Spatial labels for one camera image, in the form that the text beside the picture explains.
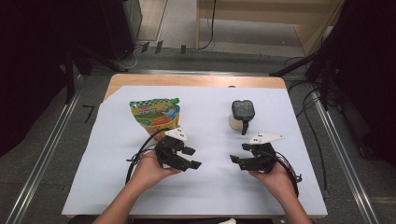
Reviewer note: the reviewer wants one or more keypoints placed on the white paper sheet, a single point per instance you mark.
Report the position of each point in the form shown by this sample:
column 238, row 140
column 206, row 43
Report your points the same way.
column 264, row 186

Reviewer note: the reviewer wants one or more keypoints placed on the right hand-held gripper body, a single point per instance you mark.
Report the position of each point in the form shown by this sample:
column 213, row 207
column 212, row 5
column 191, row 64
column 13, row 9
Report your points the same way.
column 263, row 158

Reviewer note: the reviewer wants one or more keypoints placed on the white jar with black lid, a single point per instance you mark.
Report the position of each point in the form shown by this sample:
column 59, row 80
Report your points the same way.
column 243, row 110

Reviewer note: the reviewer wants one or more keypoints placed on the long metal floor rail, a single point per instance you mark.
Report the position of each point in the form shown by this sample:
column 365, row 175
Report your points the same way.
column 40, row 168
column 342, row 158

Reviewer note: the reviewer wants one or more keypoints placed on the black stand legs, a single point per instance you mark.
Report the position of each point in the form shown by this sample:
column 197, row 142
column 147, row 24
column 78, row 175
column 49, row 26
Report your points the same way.
column 292, row 66
column 69, row 81

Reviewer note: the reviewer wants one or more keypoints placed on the yellow green spouted pouch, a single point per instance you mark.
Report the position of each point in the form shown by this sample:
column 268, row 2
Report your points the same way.
column 155, row 116

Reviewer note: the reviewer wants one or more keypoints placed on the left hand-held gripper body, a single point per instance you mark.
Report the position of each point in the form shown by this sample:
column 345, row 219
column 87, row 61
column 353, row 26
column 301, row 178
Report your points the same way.
column 169, row 147

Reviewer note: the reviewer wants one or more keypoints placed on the white cloth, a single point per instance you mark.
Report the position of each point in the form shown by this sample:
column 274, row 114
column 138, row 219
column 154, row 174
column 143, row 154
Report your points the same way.
column 229, row 221

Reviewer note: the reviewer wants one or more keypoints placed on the dark curtain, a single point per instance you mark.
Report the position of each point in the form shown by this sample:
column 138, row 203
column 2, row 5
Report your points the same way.
column 370, row 77
column 31, row 62

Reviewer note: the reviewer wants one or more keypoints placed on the light wooden partition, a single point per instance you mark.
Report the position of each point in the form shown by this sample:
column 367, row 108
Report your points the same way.
column 249, row 7

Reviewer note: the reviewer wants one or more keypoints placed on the person's right hand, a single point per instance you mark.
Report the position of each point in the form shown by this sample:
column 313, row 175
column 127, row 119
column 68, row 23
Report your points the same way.
column 278, row 183

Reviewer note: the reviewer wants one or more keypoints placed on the person's left hand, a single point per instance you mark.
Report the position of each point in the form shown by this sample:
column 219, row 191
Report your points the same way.
column 149, row 172

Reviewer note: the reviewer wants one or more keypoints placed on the black cabinet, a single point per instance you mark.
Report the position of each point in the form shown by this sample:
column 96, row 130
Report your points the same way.
column 118, row 28

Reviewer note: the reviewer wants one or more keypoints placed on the small black floor block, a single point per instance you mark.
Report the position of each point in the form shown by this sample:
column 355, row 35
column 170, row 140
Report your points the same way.
column 158, row 46
column 145, row 46
column 183, row 48

